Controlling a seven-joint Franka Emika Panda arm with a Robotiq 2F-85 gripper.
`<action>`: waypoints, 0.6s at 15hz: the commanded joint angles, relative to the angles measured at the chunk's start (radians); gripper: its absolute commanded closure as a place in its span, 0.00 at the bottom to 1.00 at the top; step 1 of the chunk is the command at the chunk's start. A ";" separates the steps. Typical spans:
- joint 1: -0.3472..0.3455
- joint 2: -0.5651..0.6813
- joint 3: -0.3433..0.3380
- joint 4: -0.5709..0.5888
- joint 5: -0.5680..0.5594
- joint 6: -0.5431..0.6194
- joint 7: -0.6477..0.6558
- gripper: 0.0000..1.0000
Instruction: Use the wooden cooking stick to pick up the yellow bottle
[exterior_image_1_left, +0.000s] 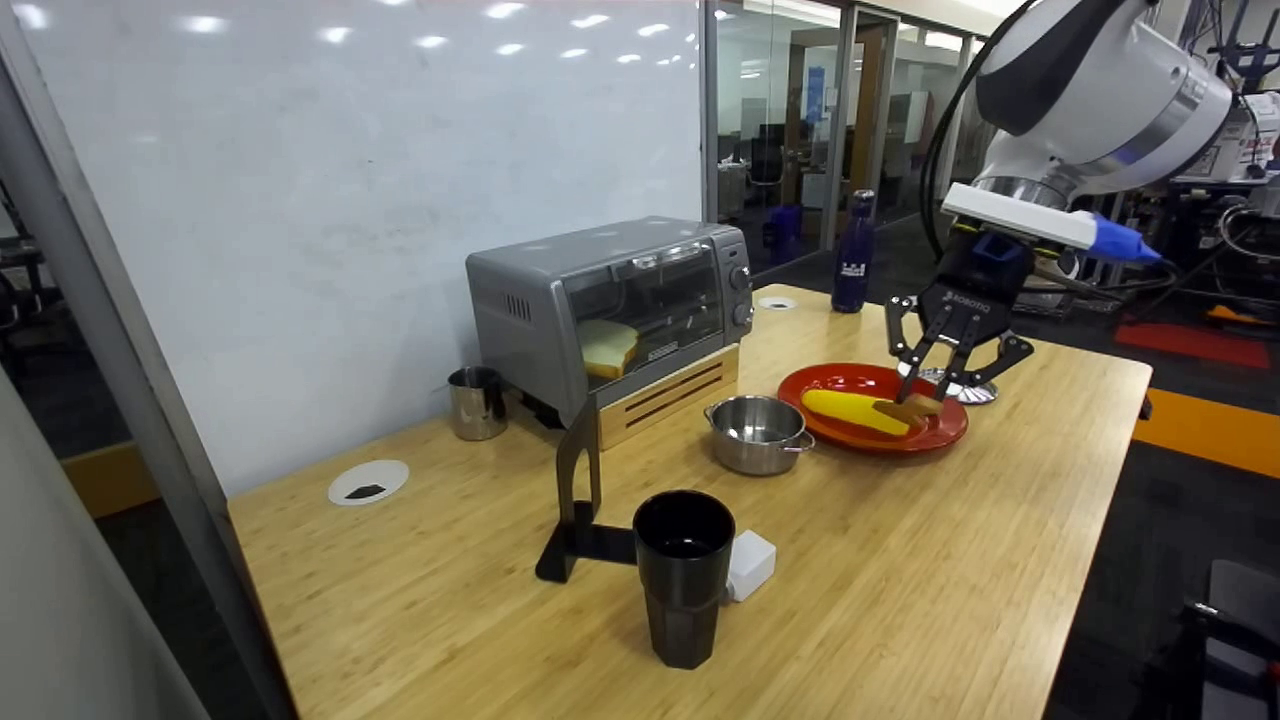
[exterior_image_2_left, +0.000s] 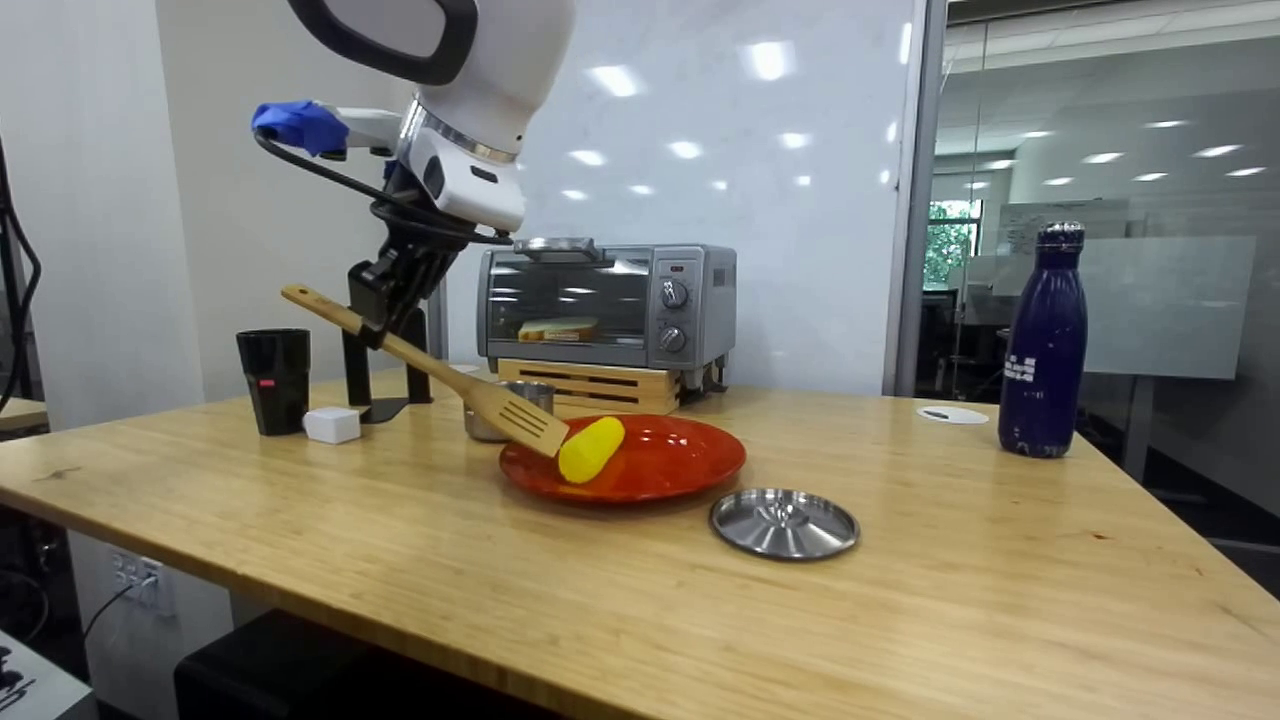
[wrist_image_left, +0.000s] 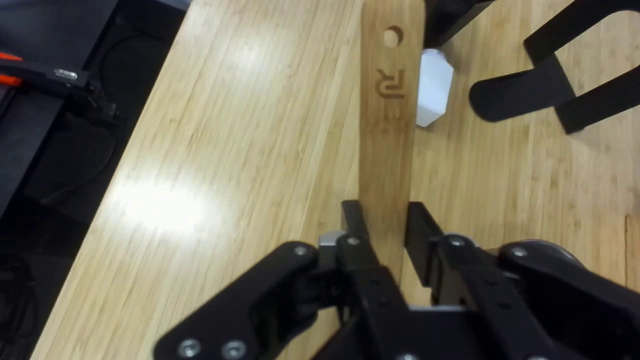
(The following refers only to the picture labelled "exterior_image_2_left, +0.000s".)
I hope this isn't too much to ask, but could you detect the wooden slatted stand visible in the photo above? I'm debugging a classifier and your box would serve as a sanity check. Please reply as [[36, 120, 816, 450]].
[[490, 352, 683, 426]]

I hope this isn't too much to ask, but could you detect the small white box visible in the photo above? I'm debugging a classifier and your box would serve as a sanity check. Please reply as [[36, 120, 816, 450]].
[[298, 405, 366, 450]]

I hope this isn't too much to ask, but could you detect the steel pot lid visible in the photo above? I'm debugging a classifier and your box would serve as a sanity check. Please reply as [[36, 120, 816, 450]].
[[706, 483, 863, 564]]

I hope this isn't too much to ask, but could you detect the black tumbler cup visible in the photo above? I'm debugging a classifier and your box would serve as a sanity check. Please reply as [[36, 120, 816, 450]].
[[230, 323, 316, 439]]

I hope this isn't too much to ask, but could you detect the grey toaster oven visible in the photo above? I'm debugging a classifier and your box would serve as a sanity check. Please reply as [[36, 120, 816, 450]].
[[476, 238, 741, 396]]

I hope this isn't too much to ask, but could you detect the frosted glass board on stand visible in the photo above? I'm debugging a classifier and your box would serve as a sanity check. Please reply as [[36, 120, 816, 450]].
[[1074, 231, 1258, 483]]

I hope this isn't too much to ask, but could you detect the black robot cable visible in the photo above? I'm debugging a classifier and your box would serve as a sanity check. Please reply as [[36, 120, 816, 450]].
[[252, 131, 498, 254]]

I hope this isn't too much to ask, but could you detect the small steel pot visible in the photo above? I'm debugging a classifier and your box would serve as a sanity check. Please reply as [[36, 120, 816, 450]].
[[461, 382, 558, 450]]

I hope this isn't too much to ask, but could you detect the black metal bookend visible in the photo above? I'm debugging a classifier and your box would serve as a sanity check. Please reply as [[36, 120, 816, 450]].
[[334, 302, 437, 428]]

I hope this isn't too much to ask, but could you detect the yellow corn cob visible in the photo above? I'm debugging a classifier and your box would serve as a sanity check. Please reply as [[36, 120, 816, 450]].
[[551, 412, 631, 488]]

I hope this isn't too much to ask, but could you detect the white table cable grommet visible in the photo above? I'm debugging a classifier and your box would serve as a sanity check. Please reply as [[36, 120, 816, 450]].
[[915, 399, 991, 432]]

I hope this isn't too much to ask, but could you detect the dark blue water bottle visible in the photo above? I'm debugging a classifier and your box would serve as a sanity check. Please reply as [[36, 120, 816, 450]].
[[994, 221, 1090, 463]]

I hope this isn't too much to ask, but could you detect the wooden slotted spatula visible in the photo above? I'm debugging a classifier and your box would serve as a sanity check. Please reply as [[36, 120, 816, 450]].
[[277, 280, 574, 463]]

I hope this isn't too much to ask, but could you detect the white wall power outlet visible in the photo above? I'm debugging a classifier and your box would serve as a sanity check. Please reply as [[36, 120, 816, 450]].
[[110, 553, 170, 617]]

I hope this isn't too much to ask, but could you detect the white wrist camera blue end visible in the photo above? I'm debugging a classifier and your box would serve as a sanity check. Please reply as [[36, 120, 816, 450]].
[[246, 96, 411, 164]]

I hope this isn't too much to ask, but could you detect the red round plate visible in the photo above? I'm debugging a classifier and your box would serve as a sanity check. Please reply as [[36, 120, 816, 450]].
[[497, 412, 750, 514]]

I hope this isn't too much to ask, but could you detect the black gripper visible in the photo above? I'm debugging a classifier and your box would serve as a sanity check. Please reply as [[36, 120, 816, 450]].
[[342, 157, 470, 355]]

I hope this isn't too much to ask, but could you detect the bread slice in toaster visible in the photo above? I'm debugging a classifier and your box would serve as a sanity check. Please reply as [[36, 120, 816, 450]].
[[515, 317, 600, 346]]

